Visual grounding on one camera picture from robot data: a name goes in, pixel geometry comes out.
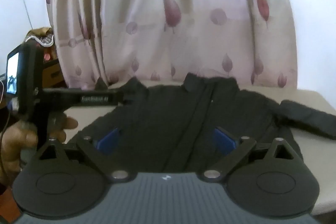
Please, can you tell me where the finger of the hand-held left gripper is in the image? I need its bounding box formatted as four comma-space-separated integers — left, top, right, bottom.
94, 76, 132, 106

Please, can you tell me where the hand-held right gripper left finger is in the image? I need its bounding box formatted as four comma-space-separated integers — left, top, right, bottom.
39, 127, 137, 184

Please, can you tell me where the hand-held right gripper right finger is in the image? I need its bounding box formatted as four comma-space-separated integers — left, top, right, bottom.
202, 126, 298, 184

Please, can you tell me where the black padded jacket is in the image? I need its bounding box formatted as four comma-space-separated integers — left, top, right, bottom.
66, 73, 336, 173

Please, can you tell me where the person's left hand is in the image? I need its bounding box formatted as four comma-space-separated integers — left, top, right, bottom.
0, 113, 79, 186

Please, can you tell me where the patterned cloth with white trim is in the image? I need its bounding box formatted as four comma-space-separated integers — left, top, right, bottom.
25, 27, 56, 48

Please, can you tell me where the leaf-print pink curtain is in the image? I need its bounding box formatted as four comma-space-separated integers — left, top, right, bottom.
44, 0, 300, 90

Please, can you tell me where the beige padded surface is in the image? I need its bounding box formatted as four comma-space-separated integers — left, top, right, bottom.
62, 81, 336, 215

